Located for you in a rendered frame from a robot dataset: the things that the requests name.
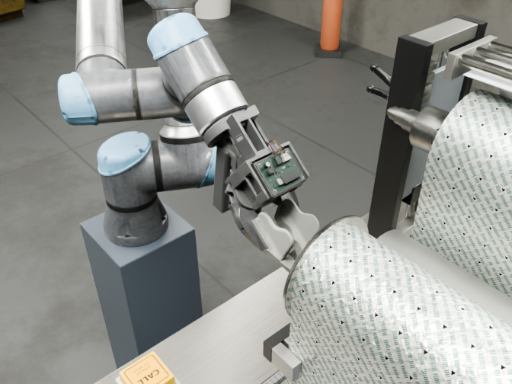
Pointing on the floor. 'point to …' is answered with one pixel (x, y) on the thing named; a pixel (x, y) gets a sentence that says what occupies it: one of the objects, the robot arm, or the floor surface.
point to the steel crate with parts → (11, 9)
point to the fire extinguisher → (330, 30)
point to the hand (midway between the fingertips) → (297, 263)
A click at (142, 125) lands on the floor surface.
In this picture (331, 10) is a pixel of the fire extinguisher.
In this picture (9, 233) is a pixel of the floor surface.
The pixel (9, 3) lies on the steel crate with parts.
